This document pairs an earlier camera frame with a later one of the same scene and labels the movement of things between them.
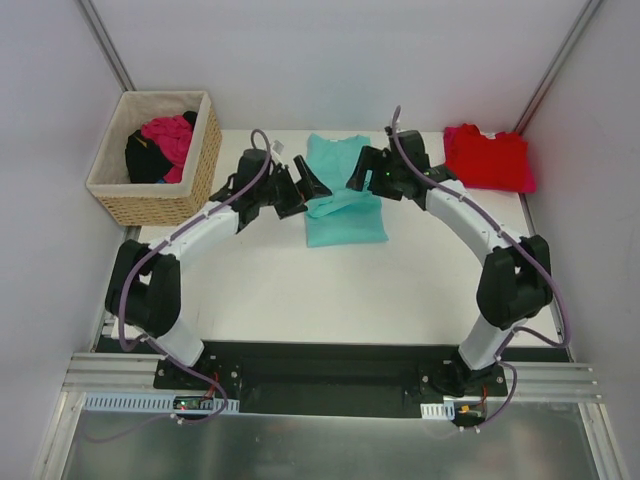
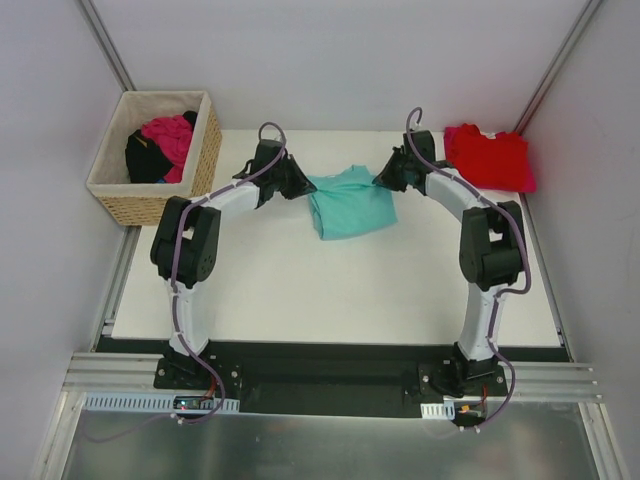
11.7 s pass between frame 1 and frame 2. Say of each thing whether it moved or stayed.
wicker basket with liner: stayed
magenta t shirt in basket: stayed
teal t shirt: moved
